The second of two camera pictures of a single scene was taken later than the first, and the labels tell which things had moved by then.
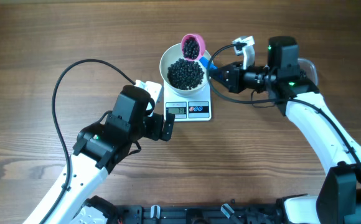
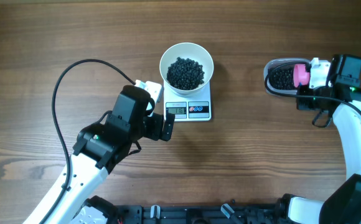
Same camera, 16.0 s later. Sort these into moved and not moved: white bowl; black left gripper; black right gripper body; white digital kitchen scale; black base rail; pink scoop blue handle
Moved: black right gripper body; pink scoop blue handle
Not moved: black base rail; black left gripper; white bowl; white digital kitchen scale
